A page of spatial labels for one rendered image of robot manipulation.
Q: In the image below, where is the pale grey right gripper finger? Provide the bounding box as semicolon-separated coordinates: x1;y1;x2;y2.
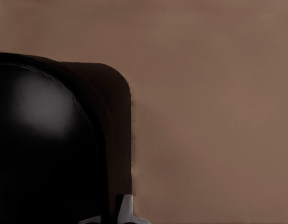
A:
117;193;136;224

